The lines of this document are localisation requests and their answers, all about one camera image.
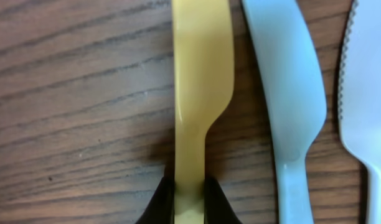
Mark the light blue serrated knife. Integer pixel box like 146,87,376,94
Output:
337,0,381,223

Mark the pale blue plastic knife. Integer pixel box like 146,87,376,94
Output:
242,0,327,224

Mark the yellow plastic knife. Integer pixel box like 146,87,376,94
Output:
171,0,235,224

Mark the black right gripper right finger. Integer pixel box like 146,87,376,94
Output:
204,176,242,224

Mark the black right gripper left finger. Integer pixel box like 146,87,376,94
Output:
136,177,175,224

